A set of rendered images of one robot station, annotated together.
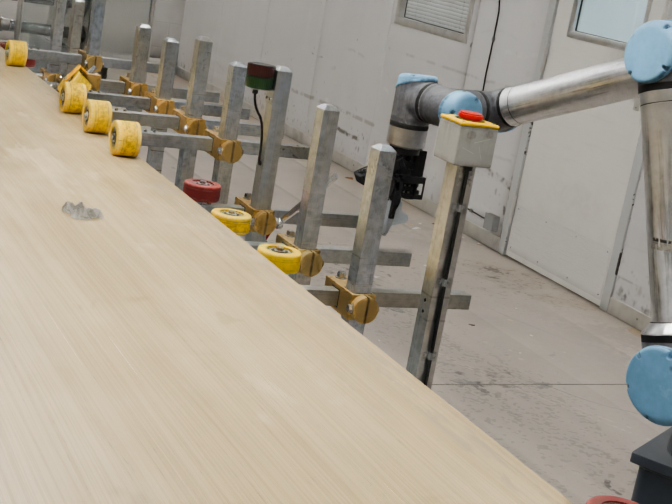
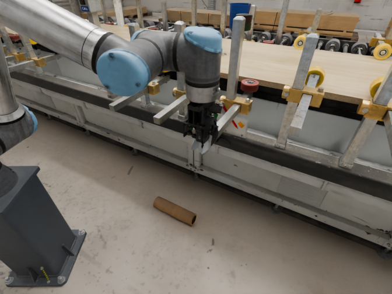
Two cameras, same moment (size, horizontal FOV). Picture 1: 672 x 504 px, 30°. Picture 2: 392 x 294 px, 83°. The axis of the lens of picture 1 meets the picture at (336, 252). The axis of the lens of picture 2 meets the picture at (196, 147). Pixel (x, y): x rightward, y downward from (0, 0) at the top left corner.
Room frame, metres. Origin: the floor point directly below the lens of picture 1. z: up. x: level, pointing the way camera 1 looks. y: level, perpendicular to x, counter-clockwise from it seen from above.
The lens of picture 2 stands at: (3.32, -0.44, 1.30)
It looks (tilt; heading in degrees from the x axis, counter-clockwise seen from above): 38 degrees down; 147
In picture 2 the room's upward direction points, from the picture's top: straight up
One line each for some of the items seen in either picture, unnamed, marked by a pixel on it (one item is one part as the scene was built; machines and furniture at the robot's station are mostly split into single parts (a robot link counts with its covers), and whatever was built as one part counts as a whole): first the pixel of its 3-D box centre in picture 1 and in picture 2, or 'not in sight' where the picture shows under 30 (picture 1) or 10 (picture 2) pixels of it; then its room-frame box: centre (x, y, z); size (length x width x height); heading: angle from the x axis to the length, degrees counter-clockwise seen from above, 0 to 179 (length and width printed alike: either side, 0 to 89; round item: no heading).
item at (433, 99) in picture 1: (452, 108); (157, 52); (2.78, -0.20, 1.14); 0.12 x 0.12 x 0.09; 42
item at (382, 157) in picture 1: (361, 272); (141, 74); (2.22, -0.05, 0.88); 0.03 x 0.03 x 0.48; 28
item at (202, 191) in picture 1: (199, 206); (248, 93); (2.64, 0.31, 0.85); 0.08 x 0.08 x 0.11
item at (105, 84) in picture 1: (158, 90); not in sight; (3.62, 0.59, 0.95); 0.36 x 0.03 x 0.03; 118
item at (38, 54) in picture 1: (93, 60); not in sight; (4.03, 0.88, 0.95); 0.50 x 0.04 x 0.04; 118
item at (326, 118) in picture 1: (308, 223); (182, 79); (2.44, 0.06, 0.91); 0.03 x 0.03 x 0.48; 28
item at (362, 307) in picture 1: (350, 299); (146, 86); (2.24, -0.04, 0.82); 0.13 x 0.06 x 0.05; 28
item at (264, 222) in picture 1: (253, 215); (235, 104); (2.68, 0.19, 0.85); 0.13 x 0.06 x 0.05; 28
